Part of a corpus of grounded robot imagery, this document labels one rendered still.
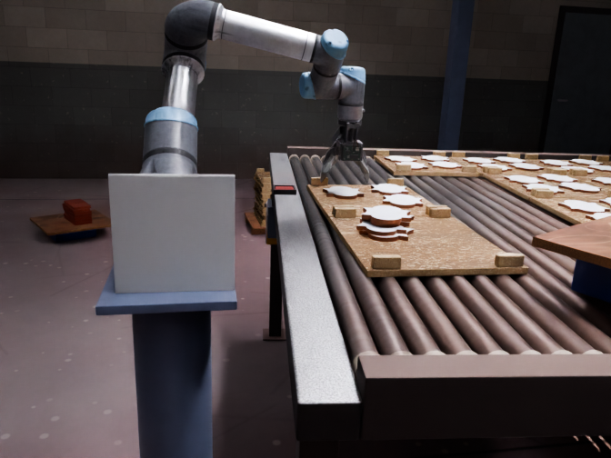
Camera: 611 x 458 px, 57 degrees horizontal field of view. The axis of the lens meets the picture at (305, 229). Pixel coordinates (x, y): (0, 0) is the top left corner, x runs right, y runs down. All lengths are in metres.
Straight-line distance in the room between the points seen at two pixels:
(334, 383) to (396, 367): 0.09
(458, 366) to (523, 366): 0.09
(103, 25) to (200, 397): 5.65
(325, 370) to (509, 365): 0.25
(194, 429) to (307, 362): 0.57
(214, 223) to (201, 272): 0.11
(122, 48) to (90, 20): 0.41
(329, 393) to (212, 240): 0.49
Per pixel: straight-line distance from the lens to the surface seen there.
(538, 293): 1.20
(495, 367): 0.81
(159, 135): 1.24
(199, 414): 1.34
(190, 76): 1.57
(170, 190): 1.12
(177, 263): 1.16
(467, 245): 1.36
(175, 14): 1.58
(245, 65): 6.59
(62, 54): 6.72
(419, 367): 0.77
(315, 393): 0.76
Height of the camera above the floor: 1.33
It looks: 16 degrees down
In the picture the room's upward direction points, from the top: 2 degrees clockwise
